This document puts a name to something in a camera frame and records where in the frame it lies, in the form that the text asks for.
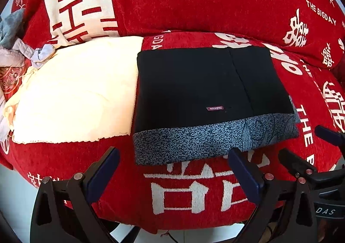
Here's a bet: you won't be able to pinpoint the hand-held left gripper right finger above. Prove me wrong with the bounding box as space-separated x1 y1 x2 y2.
228 148 317 243

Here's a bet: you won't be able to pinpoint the cream blanket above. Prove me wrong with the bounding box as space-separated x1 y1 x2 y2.
4 36 144 144

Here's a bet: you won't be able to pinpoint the black pants with grey lining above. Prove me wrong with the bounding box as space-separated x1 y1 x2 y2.
133 46 300 166

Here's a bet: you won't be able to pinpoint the dark red cushion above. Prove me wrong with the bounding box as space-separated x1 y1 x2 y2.
331 57 345 80

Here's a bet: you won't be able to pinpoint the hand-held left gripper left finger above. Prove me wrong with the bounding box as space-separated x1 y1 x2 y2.
31 147 120 243

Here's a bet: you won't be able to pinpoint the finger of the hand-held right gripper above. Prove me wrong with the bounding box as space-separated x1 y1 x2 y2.
278 148 318 179
315 125 345 150

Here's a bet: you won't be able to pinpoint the red patterned cloth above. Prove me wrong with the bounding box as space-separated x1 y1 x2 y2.
0 67 27 109

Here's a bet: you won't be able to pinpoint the grey padded garment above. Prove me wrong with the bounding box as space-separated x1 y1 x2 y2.
0 8 57 70

